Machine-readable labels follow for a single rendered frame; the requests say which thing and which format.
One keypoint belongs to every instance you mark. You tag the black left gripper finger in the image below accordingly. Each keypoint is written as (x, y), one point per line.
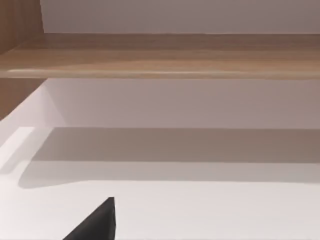
(101, 222)

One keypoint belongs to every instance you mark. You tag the wooden open shelf unit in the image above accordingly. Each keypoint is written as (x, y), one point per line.
(160, 57)

